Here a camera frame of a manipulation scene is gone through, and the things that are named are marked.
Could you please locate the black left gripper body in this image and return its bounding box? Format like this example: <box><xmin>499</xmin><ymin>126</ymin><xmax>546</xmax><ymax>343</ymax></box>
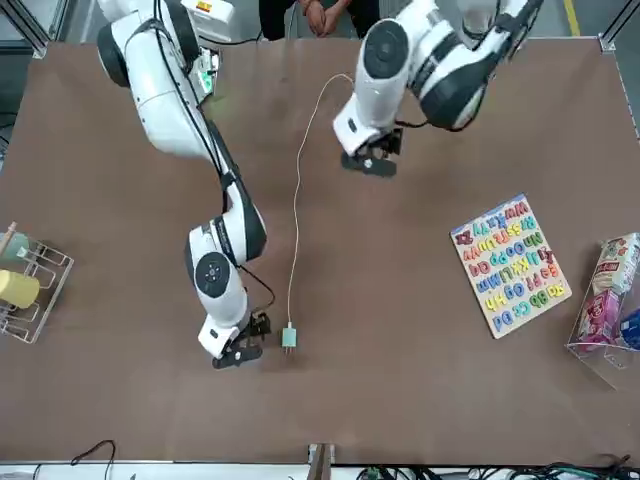
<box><xmin>366</xmin><ymin>130</ymin><xmax>389</xmax><ymax>157</ymax></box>

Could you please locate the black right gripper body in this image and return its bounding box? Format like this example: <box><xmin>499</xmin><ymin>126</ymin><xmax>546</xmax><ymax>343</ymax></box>
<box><xmin>230</xmin><ymin>327</ymin><xmax>265</xmax><ymax>352</ymax></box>

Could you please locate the white charger cable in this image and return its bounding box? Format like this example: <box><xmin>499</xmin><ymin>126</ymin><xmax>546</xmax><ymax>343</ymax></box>
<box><xmin>286</xmin><ymin>73</ymin><xmax>354</xmax><ymax>329</ymax></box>

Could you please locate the person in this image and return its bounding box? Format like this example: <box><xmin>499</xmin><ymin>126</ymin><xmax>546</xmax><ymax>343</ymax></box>
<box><xmin>258</xmin><ymin>0</ymin><xmax>381</xmax><ymax>42</ymax></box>

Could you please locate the colourful alphabet puzzle board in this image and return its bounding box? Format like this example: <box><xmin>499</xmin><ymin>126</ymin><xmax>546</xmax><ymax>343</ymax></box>
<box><xmin>449</xmin><ymin>193</ymin><xmax>573</xmax><ymax>341</ymax></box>

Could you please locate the yellow cup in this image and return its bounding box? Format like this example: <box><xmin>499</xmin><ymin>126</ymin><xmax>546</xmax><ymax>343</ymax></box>
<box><xmin>0</xmin><ymin>269</ymin><xmax>42</xmax><ymax>309</ymax></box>

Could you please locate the pale green cup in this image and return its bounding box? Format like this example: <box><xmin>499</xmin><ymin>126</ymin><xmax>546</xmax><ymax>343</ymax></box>
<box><xmin>0</xmin><ymin>232</ymin><xmax>30</xmax><ymax>267</ymax></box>

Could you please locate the white pink snack bag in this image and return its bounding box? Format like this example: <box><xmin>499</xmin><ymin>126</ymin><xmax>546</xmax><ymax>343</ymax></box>
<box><xmin>593</xmin><ymin>232</ymin><xmax>640</xmax><ymax>296</ymax></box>

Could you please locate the black right wrist bracket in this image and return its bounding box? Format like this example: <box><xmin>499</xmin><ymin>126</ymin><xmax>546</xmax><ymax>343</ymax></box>
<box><xmin>211</xmin><ymin>343</ymin><xmax>265</xmax><ymax>371</ymax></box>

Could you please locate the black wrist bracket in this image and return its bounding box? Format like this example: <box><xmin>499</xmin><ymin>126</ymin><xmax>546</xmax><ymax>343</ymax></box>
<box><xmin>340</xmin><ymin>151</ymin><xmax>399</xmax><ymax>180</ymax></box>
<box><xmin>211</xmin><ymin>343</ymin><xmax>265</xmax><ymax>371</ymax></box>

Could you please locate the black left wrist bracket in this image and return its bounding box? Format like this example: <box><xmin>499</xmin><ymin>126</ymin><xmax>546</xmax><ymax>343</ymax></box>
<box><xmin>340</xmin><ymin>151</ymin><xmax>399</xmax><ymax>180</ymax></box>

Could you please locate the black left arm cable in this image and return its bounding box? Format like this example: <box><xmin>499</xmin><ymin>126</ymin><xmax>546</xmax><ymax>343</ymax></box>
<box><xmin>394</xmin><ymin>0</ymin><xmax>544</xmax><ymax>132</ymax></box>

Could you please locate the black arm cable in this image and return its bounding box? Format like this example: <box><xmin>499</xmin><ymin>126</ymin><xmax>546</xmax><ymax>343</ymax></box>
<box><xmin>394</xmin><ymin>0</ymin><xmax>544</xmax><ymax>132</ymax></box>
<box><xmin>152</xmin><ymin>0</ymin><xmax>277</xmax><ymax>315</ymax></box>

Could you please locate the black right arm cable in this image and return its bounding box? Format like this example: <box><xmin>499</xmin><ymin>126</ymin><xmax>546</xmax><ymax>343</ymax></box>
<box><xmin>152</xmin><ymin>0</ymin><xmax>277</xmax><ymax>315</ymax></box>

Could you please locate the aluminium camera post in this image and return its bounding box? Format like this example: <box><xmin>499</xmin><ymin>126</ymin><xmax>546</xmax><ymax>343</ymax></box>
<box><xmin>306</xmin><ymin>441</ymin><xmax>338</xmax><ymax>480</ymax></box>

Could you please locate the thin black cable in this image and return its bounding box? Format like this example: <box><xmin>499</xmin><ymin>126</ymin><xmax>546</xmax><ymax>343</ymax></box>
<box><xmin>69</xmin><ymin>439</ymin><xmax>118</xmax><ymax>480</ymax></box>

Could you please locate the aluminium frame post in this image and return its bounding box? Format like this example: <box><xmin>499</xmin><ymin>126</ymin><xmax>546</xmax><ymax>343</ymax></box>
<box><xmin>598</xmin><ymin>0</ymin><xmax>640</xmax><ymax>54</ymax></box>
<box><xmin>0</xmin><ymin>0</ymin><xmax>69</xmax><ymax>59</ymax></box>

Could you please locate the white wire cup rack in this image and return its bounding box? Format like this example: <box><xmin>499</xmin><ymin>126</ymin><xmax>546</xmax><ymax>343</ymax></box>
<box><xmin>0</xmin><ymin>221</ymin><xmax>75</xmax><ymax>345</ymax></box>

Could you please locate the black green cable tangle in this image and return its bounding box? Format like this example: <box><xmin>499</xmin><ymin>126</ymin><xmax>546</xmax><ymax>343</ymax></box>
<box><xmin>357</xmin><ymin>452</ymin><xmax>640</xmax><ymax>480</ymax></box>

